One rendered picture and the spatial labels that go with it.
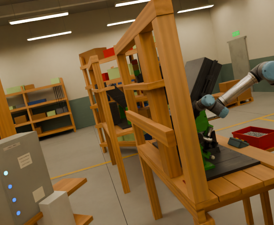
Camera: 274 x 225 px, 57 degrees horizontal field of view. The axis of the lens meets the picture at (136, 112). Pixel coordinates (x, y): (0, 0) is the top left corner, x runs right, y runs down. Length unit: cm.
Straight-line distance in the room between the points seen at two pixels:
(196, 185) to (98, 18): 1016
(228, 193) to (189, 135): 40
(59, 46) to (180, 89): 981
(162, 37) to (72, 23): 988
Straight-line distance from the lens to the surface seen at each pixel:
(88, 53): 584
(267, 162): 179
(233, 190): 153
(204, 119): 204
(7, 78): 1109
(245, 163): 180
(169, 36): 127
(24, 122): 1051
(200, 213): 147
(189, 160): 134
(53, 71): 1081
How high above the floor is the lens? 160
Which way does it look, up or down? 8 degrees down
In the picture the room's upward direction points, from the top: 13 degrees counter-clockwise
